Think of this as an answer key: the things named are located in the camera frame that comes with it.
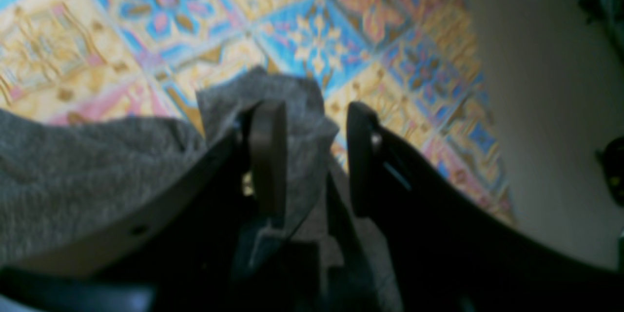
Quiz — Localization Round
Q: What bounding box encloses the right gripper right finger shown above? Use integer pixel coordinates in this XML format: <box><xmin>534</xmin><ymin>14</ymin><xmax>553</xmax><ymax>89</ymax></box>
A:
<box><xmin>346</xmin><ymin>101</ymin><xmax>623</xmax><ymax>312</ymax></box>

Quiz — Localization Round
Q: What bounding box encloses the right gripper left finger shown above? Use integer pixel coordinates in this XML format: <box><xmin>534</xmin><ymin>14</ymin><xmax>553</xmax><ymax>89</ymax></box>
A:
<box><xmin>1</xmin><ymin>99</ymin><xmax>287</xmax><ymax>312</ymax></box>

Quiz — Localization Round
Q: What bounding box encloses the grey t-shirt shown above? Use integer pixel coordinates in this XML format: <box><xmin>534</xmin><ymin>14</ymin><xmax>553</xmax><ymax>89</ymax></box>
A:
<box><xmin>1</xmin><ymin>67</ymin><xmax>404</xmax><ymax>312</ymax></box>

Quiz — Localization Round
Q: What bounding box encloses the black yellow spotted bag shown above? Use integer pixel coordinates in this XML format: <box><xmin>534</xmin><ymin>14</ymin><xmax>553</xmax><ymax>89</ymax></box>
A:
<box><xmin>596</xmin><ymin>136</ymin><xmax>624</xmax><ymax>207</ymax></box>

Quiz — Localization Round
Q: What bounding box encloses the patterned tablecloth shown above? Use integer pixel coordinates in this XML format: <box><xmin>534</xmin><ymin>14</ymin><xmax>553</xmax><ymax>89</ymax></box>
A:
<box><xmin>0</xmin><ymin>0</ymin><xmax>515</xmax><ymax>225</ymax></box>

